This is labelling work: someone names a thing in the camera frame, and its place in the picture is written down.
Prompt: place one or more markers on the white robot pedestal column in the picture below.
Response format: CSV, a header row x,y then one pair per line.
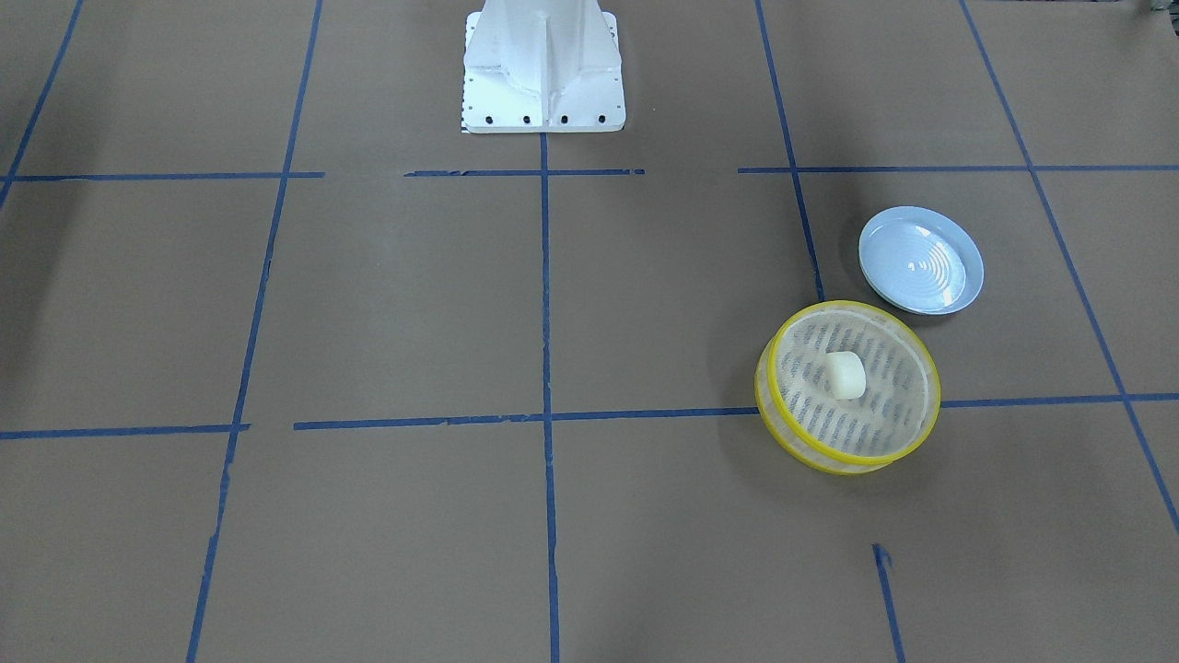
x,y
542,66

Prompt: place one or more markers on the white steamed bun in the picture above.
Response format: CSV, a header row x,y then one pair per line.
x,y
846,375

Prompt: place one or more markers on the light blue plate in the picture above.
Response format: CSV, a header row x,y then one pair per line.
x,y
920,261

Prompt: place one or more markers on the yellow bamboo steamer basket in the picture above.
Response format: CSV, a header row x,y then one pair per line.
x,y
895,416

